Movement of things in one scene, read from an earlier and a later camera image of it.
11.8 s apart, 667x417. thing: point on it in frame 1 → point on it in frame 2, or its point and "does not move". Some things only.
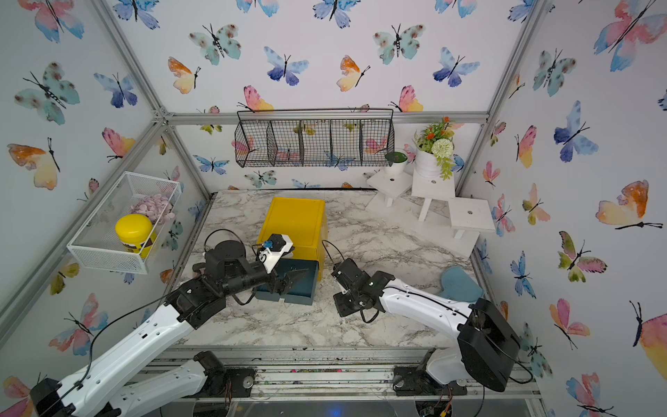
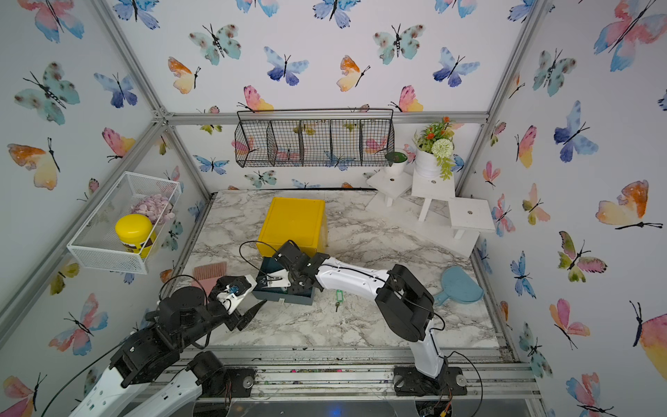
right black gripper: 342,310 → 295,289
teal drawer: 301,291 does not move
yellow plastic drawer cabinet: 304,221 does not move
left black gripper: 289,278 → 234,321
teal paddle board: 458,286 does not move
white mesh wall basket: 124,232 does not move
